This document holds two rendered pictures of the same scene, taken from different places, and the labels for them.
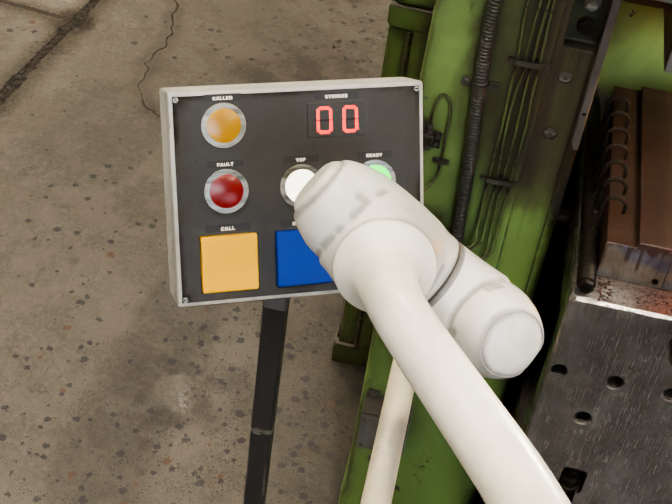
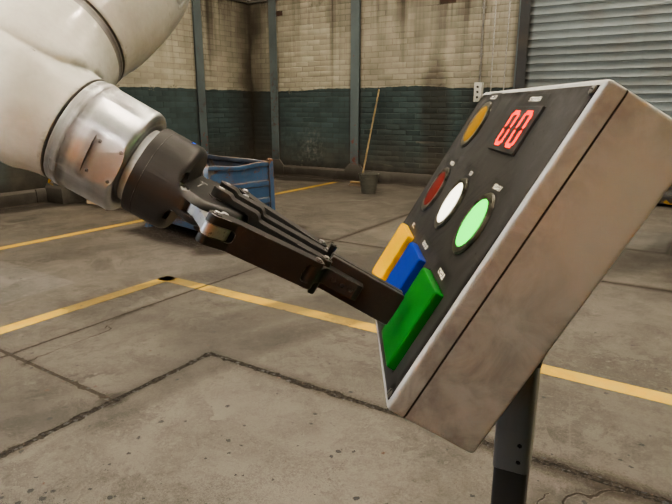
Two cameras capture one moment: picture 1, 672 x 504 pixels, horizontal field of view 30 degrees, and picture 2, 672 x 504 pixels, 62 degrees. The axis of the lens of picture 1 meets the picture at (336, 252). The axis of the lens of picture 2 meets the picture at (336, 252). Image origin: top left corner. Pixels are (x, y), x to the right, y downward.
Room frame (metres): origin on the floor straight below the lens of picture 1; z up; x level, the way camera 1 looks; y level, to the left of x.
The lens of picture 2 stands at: (1.38, -0.50, 1.18)
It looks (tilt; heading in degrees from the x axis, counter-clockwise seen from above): 15 degrees down; 111
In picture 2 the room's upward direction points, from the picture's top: straight up
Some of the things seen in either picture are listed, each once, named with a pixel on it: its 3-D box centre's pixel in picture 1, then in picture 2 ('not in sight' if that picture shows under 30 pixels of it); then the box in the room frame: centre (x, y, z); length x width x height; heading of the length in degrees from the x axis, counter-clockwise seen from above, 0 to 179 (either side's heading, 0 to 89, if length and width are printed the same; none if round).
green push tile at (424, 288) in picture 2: not in sight; (414, 318); (1.28, -0.05, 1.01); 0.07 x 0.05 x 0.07; 109
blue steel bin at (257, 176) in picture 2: not in sight; (207, 193); (-1.72, 4.17, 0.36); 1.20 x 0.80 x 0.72; 155
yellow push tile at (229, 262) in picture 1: (229, 262); (394, 257); (1.21, 0.14, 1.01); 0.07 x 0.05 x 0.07; 109
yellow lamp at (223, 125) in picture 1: (223, 125); (475, 124); (1.30, 0.17, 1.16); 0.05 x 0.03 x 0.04; 84
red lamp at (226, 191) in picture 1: (226, 191); (435, 188); (1.26, 0.15, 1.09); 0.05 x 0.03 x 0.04; 84
